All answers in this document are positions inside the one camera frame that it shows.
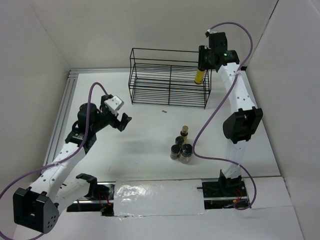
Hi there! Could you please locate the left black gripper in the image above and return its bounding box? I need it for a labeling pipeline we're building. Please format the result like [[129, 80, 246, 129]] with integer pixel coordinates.
[[91, 97, 132, 133]]

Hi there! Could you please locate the yellow sauce bottle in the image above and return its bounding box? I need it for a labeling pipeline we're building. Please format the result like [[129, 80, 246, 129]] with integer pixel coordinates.
[[194, 69, 205, 85], [180, 125, 189, 144]]

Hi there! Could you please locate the small black-lid spice jar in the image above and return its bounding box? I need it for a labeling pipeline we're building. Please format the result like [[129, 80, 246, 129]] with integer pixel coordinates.
[[175, 136, 185, 147]]

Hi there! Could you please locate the large black-lid spice jar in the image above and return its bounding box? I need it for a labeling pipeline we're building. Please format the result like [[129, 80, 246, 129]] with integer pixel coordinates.
[[179, 143, 193, 164]]

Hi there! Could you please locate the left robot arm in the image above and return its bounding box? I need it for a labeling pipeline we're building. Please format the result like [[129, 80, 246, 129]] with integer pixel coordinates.
[[13, 97, 131, 234]]

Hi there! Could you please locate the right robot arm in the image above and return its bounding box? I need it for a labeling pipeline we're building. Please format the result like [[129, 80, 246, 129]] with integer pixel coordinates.
[[194, 30, 263, 196]]

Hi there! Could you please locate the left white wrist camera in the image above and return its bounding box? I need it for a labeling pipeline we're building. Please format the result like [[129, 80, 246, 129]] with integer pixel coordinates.
[[104, 95, 124, 115]]

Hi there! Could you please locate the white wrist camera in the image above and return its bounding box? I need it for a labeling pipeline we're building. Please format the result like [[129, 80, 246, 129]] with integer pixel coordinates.
[[104, 95, 124, 115], [205, 29, 217, 38]]

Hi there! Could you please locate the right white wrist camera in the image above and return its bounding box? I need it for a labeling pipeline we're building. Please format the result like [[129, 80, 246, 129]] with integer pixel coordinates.
[[205, 29, 217, 38]]

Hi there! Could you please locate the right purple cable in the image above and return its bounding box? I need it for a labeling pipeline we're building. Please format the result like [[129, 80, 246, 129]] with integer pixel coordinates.
[[192, 21, 257, 211]]

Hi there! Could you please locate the purple cable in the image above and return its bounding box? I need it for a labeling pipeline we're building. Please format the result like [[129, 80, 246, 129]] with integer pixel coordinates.
[[192, 21, 257, 211], [0, 82, 111, 236]]

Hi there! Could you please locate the black wire rack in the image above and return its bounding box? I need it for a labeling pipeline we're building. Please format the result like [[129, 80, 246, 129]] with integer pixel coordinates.
[[128, 47, 212, 109]]

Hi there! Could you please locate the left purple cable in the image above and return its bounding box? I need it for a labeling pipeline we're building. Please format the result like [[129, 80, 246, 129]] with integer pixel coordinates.
[[0, 82, 111, 236]]

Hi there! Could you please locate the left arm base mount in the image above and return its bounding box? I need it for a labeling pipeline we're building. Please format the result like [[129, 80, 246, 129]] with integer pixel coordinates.
[[66, 173, 115, 217]]

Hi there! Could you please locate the aluminium rail left edge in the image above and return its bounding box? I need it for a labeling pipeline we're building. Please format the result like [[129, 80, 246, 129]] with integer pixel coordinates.
[[43, 69, 79, 166]]

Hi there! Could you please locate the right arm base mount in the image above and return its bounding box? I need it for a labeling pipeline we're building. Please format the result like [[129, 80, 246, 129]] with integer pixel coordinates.
[[196, 170, 250, 210]]

